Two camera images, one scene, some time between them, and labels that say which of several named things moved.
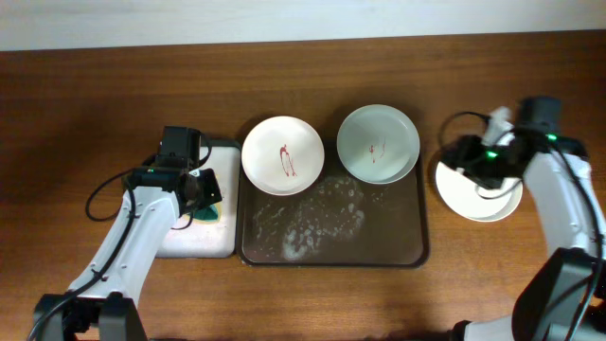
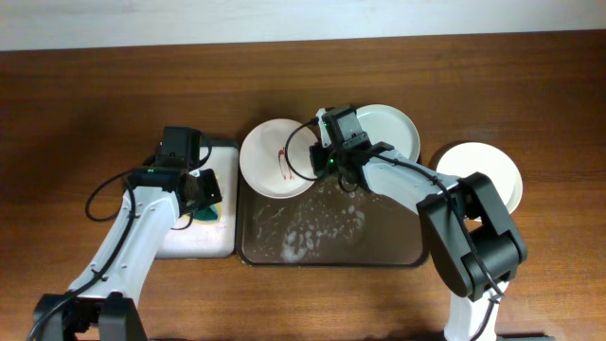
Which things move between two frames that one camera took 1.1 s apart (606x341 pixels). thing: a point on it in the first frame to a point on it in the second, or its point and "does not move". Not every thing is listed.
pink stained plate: [282, 155] does not move
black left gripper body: [210, 193] does not move
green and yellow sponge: [210, 213] does not move
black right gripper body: [485, 166] to [327, 161]
